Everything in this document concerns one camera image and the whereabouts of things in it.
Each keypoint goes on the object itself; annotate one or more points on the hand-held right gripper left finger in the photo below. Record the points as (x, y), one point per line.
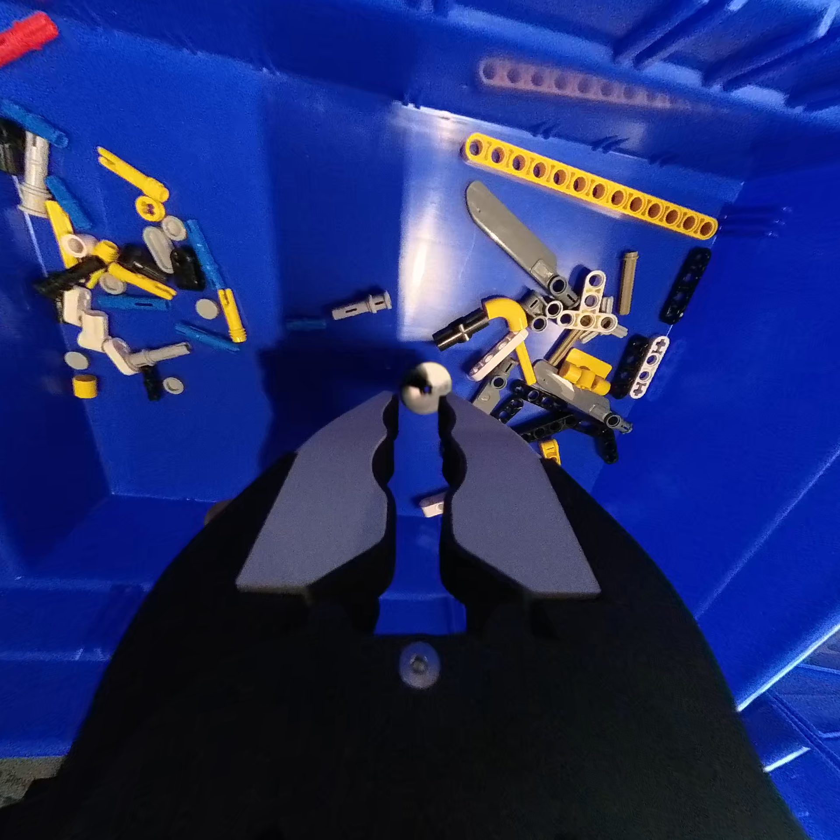
(321, 512)

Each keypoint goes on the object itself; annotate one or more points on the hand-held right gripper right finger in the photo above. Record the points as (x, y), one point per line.
(518, 525)

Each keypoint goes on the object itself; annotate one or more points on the white lego ball piece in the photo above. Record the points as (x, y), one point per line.
(420, 395)

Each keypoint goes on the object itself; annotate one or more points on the blue plastic bin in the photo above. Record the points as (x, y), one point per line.
(328, 197)

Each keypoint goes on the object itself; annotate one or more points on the small white lego piece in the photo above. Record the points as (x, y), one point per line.
(432, 505)

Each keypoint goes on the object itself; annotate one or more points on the cluster of assorted lego beams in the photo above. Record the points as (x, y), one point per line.
(558, 423)

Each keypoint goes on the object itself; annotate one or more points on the yellow lego connector block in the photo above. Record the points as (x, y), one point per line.
(584, 367)

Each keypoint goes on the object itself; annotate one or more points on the blue lego pin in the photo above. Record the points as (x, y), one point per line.
(305, 323)

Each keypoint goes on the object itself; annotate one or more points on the light grey lego pin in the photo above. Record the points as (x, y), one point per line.
(358, 307)

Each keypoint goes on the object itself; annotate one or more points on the yellow curved lego tube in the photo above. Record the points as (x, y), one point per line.
(508, 307)

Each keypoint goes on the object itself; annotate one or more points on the tan lego axle pin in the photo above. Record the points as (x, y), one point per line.
(628, 282)

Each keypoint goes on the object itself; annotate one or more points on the black short lego beam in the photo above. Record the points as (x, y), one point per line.
(686, 287)

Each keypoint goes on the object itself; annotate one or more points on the pile of small lego pins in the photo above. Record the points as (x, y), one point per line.
(141, 279)

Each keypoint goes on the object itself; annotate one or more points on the grey lego blade piece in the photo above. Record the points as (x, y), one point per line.
(505, 226)

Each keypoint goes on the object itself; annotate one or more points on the long yellow lego beam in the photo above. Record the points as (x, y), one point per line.
(589, 189)

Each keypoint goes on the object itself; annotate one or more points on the red lego axle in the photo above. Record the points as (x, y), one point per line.
(26, 36)

